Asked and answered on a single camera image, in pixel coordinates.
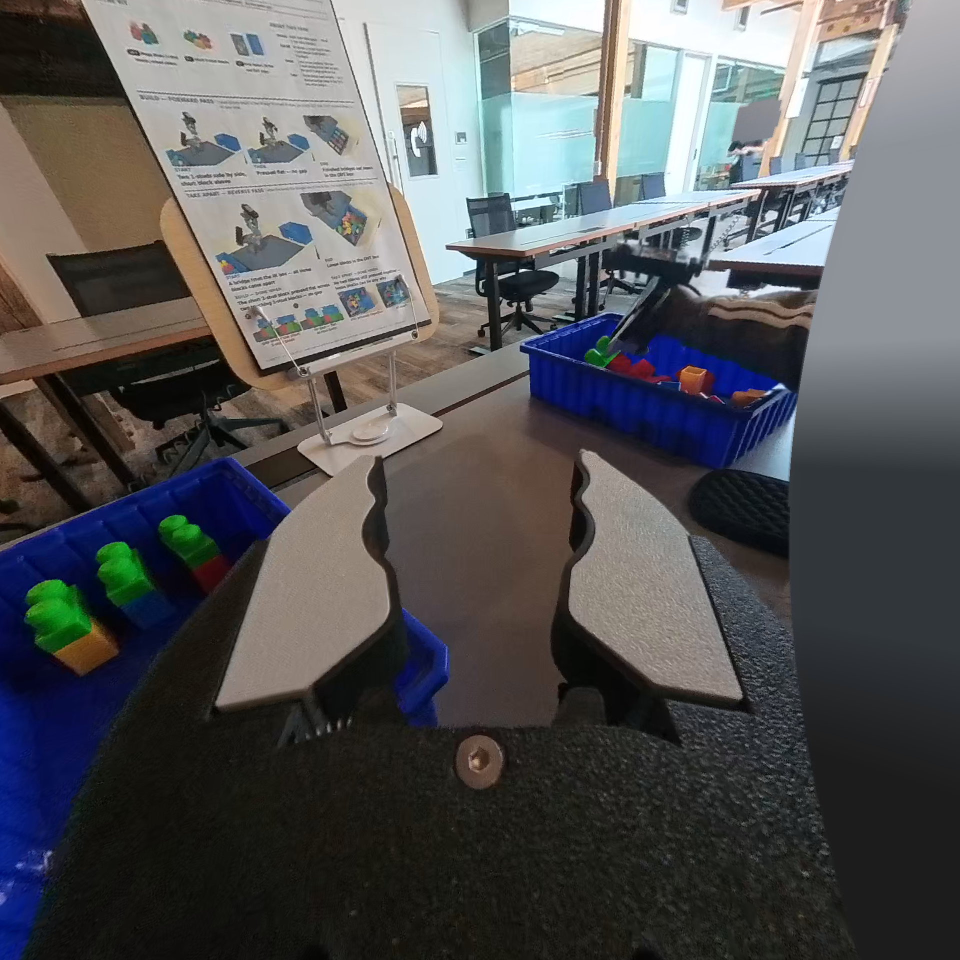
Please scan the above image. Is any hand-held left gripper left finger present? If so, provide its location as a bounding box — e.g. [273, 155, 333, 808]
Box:
[215, 455, 409, 714]

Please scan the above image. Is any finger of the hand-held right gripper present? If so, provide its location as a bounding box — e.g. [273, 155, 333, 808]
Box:
[609, 290, 670, 351]

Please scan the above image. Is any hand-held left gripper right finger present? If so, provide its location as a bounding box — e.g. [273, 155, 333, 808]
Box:
[551, 449, 747, 709]

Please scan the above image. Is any pile of assorted toy blocks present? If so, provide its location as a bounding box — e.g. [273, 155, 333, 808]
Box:
[582, 338, 774, 409]

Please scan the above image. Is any blue plastic bin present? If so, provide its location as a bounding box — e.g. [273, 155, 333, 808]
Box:
[521, 312, 799, 469]
[0, 458, 451, 960]

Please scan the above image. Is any blue building block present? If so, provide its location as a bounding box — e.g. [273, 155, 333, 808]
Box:
[120, 590, 178, 631]

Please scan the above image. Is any wooden office desk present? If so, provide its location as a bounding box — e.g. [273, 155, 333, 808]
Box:
[708, 218, 834, 289]
[0, 297, 211, 519]
[446, 195, 751, 354]

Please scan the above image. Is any black textured wrist rest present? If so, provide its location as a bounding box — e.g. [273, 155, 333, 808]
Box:
[690, 468, 792, 559]

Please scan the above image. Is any black office chair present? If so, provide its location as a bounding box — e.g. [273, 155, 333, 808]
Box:
[465, 195, 559, 339]
[45, 240, 256, 459]

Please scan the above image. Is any printed instruction sheet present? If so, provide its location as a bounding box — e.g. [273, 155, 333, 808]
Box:
[83, 0, 429, 373]

